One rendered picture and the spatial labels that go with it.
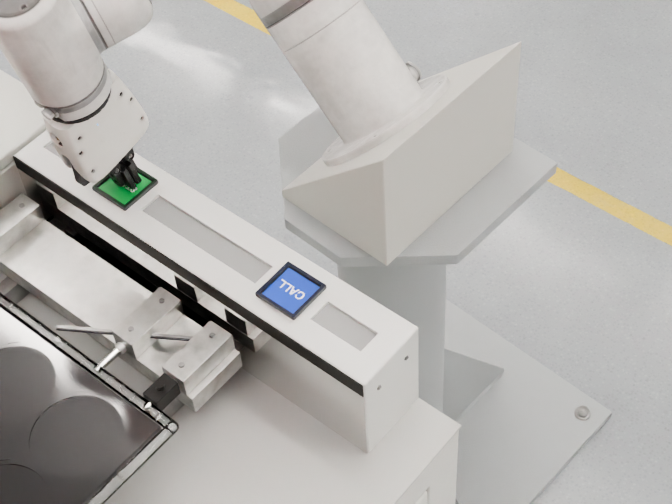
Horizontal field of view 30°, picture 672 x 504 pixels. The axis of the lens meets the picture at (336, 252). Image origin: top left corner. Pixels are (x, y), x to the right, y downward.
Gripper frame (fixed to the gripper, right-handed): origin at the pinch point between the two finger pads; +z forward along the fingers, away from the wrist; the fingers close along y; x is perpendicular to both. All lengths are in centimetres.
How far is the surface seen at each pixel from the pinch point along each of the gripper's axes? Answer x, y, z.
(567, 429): -35, 35, 107
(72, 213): 5.6, -6.3, 5.7
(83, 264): 1.4, -10.1, 8.6
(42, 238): 8.6, -10.4, 8.6
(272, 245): -20.0, 2.9, 3.2
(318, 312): -30.0, -1.0, 2.7
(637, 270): -26, 75, 117
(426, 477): -45.9, -6.0, 18.6
